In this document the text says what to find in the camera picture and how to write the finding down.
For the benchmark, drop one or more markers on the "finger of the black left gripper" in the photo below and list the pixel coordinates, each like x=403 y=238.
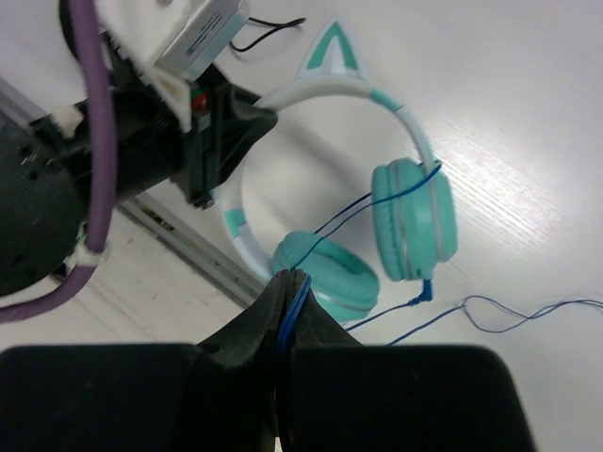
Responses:
x=237 y=123

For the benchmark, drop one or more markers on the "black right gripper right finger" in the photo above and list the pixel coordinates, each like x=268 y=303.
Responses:
x=351 y=397

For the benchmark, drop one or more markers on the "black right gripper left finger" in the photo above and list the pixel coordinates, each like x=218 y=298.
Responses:
x=222 y=394

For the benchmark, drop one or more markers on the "teal cat ear headphones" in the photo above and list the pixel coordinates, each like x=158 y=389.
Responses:
x=411 y=202

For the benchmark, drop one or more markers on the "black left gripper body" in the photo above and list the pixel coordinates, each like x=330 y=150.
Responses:
x=151 y=148

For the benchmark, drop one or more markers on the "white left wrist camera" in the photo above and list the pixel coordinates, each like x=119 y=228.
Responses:
x=172 y=43

